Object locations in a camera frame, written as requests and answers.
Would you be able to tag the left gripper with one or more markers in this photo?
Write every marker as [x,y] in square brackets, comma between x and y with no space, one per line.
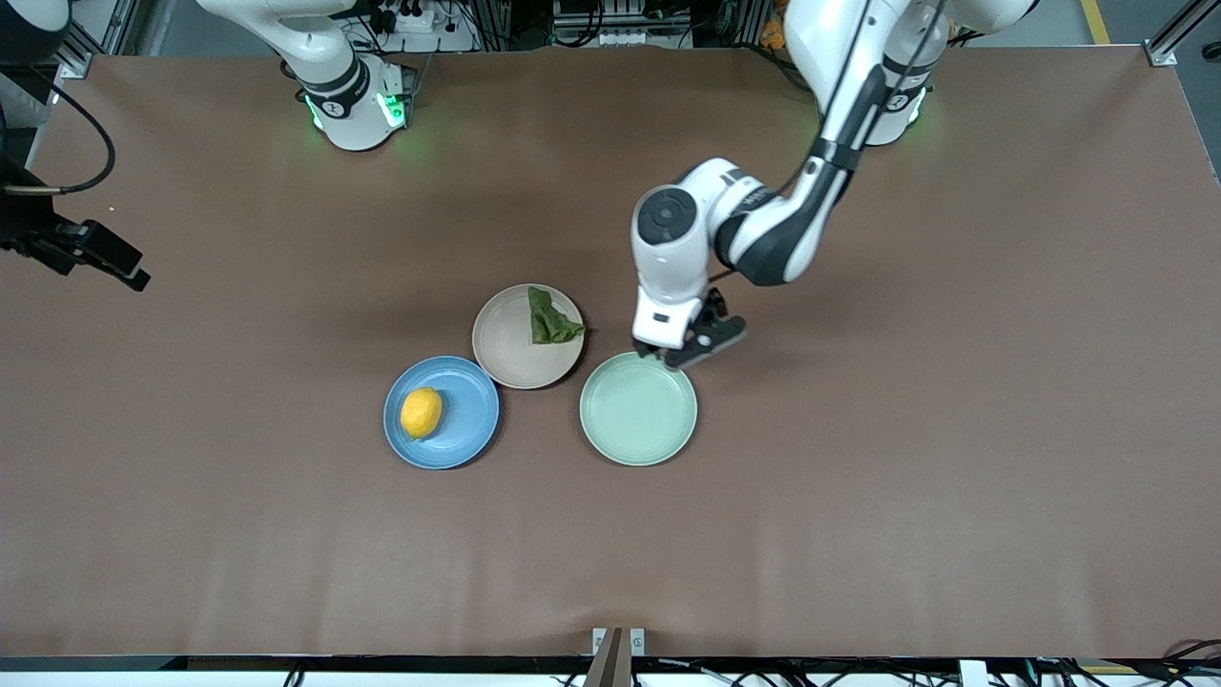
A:
[643,349]

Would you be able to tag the green lettuce leaf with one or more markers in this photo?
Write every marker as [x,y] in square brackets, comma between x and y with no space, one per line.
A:
[546,324]

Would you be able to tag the yellow lemon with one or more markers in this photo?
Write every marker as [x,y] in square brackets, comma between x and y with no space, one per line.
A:
[421,413]

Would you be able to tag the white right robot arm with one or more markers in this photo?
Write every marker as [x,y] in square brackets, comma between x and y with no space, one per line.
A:
[343,105]

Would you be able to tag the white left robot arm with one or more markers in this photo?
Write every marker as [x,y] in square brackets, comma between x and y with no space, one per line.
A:
[668,258]

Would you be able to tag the pale green plate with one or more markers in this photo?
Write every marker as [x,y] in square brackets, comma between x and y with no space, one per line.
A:
[637,415]

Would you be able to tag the pale beige plate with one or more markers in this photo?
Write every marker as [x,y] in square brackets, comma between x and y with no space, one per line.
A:
[506,348]

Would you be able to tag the brown table cover sheet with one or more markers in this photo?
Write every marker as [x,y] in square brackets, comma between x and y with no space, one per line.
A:
[610,553]

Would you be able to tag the blue plate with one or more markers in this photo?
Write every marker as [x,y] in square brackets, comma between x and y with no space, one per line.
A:
[467,420]

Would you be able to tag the bag of orange fruit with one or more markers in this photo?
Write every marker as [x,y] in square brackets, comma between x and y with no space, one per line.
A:
[775,36]

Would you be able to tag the white power strip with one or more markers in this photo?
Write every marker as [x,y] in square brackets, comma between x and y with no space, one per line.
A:
[420,19]

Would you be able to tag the brown camera mount post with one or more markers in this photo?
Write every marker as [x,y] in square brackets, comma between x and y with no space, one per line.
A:
[610,663]

